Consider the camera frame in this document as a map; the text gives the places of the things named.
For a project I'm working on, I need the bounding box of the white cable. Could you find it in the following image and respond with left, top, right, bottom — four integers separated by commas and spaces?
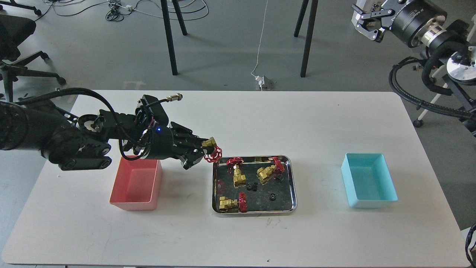
251, 0, 269, 79

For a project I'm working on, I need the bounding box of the brass valve top middle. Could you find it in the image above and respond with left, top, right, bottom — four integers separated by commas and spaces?
226, 157, 248, 188

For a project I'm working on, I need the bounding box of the white chair frame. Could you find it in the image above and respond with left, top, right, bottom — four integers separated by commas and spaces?
413, 89, 447, 128

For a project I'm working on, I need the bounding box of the black table leg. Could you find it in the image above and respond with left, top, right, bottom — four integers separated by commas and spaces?
293, 0, 319, 78
160, 0, 187, 75

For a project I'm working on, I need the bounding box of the brass valve top right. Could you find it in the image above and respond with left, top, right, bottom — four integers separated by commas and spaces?
257, 156, 284, 185

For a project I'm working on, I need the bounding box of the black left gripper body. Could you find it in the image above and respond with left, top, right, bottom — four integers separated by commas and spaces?
144, 124, 201, 160

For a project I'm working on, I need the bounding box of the floor cable bundle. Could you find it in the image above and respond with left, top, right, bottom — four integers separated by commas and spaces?
43, 0, 209, 22

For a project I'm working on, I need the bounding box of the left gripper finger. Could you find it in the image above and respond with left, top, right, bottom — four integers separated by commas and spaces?
170, 122, 208, 144
178, 147, 208, 170

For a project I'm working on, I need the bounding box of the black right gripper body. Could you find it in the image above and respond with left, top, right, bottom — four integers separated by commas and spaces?
391, 0, 448, 48

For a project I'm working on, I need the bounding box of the brass valve red handle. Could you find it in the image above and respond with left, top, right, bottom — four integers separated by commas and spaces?
201, 137, 222, 163

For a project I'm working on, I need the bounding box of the black gear bottom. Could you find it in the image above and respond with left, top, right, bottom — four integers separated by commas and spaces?
268, 193, 277, 201

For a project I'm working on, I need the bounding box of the black table leg left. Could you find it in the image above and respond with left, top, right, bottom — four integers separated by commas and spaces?
160, 0, 187, 75

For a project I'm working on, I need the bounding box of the white cardboard box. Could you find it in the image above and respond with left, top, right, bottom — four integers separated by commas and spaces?
351, 0, 385, 26

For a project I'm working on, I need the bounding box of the black gear right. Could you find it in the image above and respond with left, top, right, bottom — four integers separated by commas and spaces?
274, 173, 284, 183

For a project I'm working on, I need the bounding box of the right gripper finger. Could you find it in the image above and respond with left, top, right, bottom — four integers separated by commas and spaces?
377, 0, 409, 10
352, 4, 395, 43

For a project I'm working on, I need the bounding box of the pink plastic box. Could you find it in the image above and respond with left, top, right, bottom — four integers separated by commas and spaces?
109, 158, 162, 211

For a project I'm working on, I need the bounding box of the blue plastic box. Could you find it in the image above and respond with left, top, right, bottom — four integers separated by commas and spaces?
341, 153, 399, 208

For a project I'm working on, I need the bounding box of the black table leg right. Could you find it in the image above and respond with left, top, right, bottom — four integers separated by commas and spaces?
293, 0, 319, 78

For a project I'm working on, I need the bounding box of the brass valve bottom left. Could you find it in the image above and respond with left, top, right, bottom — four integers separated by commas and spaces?
219, 192, 248, 213

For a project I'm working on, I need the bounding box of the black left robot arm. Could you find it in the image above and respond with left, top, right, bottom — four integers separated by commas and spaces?
0, 88, 218, 171

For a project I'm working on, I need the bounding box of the black gear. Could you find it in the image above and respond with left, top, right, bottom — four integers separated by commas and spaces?
274, 173, 284, 183
245, 182, 258, 192
268, 193, 277, 201

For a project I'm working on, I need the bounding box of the black gear left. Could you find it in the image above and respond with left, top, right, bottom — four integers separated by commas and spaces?
245, 182, 258, 192

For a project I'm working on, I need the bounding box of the white power adapter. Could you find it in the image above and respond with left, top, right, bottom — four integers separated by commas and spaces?
255, 75, 273, 90

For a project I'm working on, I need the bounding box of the black office chair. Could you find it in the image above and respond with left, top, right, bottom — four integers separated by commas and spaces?
0, 0, 67, 103

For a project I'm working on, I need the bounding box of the metal tray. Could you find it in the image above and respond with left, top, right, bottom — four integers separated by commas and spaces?
212, 155, 297, 216

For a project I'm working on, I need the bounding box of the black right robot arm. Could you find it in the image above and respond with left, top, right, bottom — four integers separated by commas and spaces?
352, 0, 475, 135

